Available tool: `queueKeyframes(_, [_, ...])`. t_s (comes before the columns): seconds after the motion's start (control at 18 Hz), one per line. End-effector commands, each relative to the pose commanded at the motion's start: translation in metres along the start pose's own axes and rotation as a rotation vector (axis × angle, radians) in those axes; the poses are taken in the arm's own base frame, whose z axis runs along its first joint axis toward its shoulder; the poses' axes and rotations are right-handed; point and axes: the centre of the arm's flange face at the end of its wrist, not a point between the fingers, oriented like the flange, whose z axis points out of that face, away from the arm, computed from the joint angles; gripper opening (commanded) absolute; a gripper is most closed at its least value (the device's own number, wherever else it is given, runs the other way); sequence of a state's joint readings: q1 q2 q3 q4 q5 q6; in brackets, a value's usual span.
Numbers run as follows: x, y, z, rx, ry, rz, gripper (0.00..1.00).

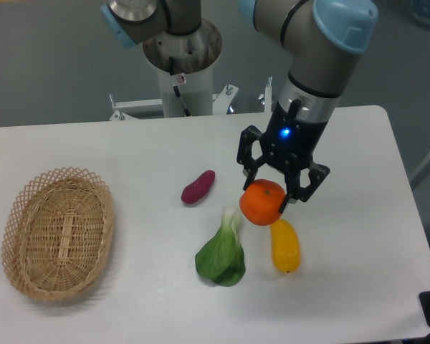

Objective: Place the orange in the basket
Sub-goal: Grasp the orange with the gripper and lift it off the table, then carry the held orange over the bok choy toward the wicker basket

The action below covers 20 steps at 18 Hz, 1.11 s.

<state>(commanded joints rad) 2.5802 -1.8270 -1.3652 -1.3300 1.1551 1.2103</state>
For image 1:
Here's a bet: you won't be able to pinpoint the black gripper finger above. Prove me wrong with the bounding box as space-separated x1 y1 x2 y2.
277 161 331 214
236 125 265 190

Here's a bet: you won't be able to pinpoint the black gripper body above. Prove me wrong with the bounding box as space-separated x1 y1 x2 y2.
259 100 327 178

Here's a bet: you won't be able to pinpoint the orange fruit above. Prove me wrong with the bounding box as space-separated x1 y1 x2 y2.
239 179 285 226

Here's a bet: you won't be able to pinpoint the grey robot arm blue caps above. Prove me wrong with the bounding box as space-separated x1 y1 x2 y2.
100 1 378 209

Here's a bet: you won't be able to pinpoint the woven wicker basket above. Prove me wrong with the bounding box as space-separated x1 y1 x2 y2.
1 167 115 301

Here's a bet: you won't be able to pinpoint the purple sweet potato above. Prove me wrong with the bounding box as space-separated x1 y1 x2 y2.
181 170 216 204

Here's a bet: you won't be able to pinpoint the yellow pepper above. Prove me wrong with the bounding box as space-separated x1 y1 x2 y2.
270 219 301 274

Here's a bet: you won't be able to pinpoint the green bok choy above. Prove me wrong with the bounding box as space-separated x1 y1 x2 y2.
195 206 246 287

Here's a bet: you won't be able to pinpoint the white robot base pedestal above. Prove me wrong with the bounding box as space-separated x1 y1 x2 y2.
108 19 274 121

